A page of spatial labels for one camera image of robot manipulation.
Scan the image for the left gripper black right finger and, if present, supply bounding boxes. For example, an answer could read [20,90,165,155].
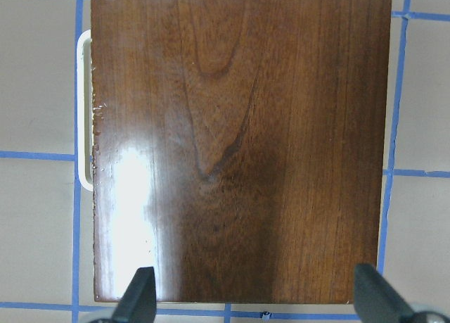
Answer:
[354,264,424,323]

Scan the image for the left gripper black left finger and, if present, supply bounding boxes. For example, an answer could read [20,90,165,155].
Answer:
[111,267,156,322]

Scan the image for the wooden drawer with white handle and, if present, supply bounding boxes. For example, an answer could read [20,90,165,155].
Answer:
[76,30,94,191]

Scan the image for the brown wooden drawer cabinet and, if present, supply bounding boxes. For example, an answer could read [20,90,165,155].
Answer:
[91,0,391,304]

